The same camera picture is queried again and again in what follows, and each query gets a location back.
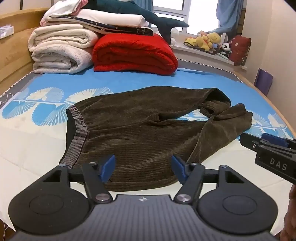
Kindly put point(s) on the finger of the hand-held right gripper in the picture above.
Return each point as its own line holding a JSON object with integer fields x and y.
{"x": 275, "y": 139}
{"x": 251, "y": 142}

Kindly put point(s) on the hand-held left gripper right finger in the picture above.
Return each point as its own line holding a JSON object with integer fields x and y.
{"x": 179, "y": 170}

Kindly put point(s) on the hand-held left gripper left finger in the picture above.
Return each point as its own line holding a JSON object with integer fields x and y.
{"x": 107, "y": 170}

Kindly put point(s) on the person's right forearm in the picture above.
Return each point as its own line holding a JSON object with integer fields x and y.
{"x": 291, "y": 213}

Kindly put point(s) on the purple paper bag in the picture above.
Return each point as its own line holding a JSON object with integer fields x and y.
{"x": 263, "y": 81}

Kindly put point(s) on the blue and cream patterned bedsheet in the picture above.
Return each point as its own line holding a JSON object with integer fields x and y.
{"x": 46, "y": 150}

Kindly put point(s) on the grey mattress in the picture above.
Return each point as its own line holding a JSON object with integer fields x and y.
{"x": 208, "y": 65}

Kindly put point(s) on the red cushion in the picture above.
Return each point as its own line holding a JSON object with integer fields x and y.
{"x": 239, "y": 49}

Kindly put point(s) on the panda plush toy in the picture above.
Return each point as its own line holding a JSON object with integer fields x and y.
{"x": 226, "y": 48}

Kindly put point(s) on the white window sill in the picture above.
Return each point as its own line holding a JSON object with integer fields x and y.
{"x": 192, "y": 53}

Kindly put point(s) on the grey plastic object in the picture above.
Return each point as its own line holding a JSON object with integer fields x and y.
{"x": 223, "y": 38}

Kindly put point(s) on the speckled white folded blanket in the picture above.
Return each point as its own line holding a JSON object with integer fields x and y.
{"x": 60, "y": 60}

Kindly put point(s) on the red folded blanket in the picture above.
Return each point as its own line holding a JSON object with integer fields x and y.
{"x": 134, "y": 53}

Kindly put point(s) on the blue curtain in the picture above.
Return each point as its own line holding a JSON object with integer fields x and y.
{"x": 146, "y": 4}
{"x": 229, "y": 14}

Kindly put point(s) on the white plush toy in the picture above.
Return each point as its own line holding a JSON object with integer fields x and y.
{"x": 174, "y": 34}

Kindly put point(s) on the window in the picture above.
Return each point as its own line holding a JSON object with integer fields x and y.
{"x": 196, "y": 14}

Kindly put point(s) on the navy starred folded cloth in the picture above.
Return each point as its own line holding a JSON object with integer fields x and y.
{"x": 120, "y": 29}

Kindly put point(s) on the cream folded blanket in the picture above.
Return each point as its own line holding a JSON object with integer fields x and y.
{"x": 60, "y": 36}

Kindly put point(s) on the white folded pillow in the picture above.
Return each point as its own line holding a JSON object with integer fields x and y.
{"x": 111, "y": 18}

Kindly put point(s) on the dark teal shark plush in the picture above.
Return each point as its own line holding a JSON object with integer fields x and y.
{"x": 152, "y": 17}

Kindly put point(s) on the white folded cloth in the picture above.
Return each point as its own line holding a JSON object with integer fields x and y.
{"x": 62, "y": 8}

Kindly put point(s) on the pink cloth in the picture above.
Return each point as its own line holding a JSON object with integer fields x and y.
{"x": 81, "y": 3}

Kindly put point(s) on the white patterned pack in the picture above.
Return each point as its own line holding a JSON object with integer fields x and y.
{"x": 6, "y": 32}

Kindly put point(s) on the wooden bed frame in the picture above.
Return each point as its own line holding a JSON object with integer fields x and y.
{"x": 13, "y": 48}

